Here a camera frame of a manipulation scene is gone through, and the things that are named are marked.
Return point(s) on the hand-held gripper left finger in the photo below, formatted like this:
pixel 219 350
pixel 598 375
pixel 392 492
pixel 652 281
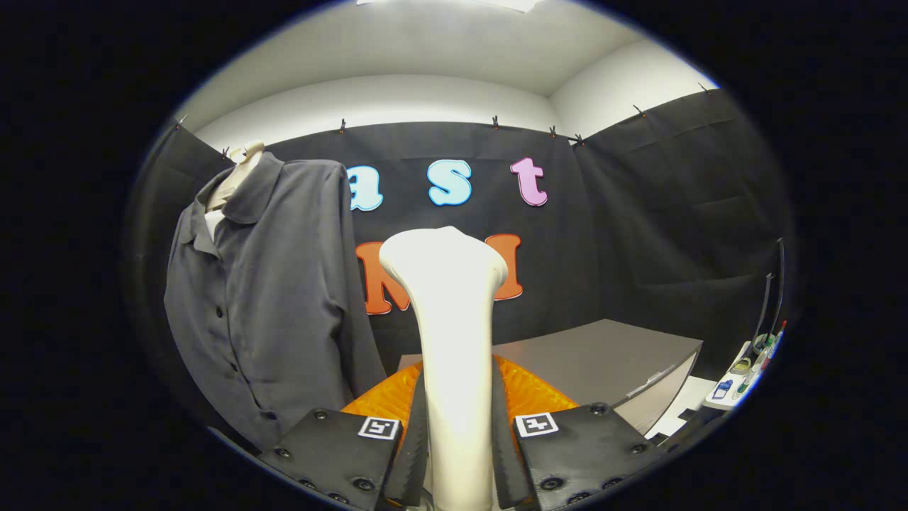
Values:
pixel 415 454

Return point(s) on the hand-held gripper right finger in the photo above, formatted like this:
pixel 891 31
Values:
pixel 507 461

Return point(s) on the cream garment steamer head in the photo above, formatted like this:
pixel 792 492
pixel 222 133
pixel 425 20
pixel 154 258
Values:
pixel 454 341

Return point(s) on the dark grey button shirt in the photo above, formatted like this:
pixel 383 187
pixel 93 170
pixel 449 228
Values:
pixel 284 298

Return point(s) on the cream clothes hanger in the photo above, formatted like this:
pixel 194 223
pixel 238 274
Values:
pixel 241 174

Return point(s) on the small blue object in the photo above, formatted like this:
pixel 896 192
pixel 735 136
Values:
pixel 722 389

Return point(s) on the black backdrop cloth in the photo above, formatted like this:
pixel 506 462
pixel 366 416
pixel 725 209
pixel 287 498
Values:
pixel 638 248

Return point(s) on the yellow oval object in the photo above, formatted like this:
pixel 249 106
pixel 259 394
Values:
pixel 741 365

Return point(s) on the red and blue pens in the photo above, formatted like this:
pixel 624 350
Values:
pixel 770 351

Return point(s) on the ceiling light panel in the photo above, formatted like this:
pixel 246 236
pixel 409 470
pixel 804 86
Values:
pixel 454 3

